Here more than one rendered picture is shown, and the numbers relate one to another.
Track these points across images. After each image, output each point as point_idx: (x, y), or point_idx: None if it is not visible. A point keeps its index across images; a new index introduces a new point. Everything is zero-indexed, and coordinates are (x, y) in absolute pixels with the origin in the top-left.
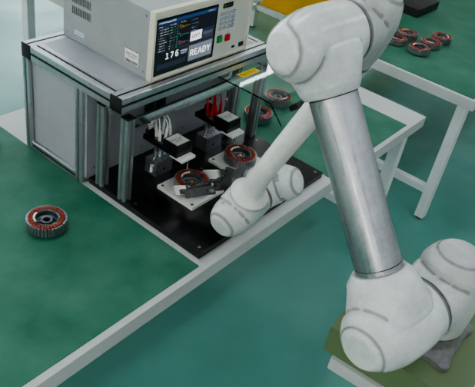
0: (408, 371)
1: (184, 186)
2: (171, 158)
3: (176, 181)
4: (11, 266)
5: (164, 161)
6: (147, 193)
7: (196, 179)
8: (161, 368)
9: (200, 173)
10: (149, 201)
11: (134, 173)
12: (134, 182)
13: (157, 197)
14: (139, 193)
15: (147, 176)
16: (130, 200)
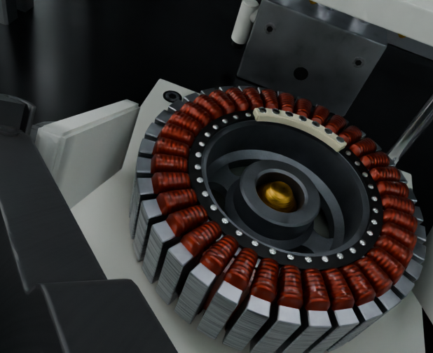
0: None
1: (73, 117)
2: (370, 57)
3: (181, 102)
4: None
5: (314, 31)
6: (83, 68)
7: (338, 221)
8: None
9: (393, 211)
10: (15, 85)
11: (207, 18)
12: (147, 25)
13: (72, 111)
14: (66, 45)
15: (215, 53)
16: None
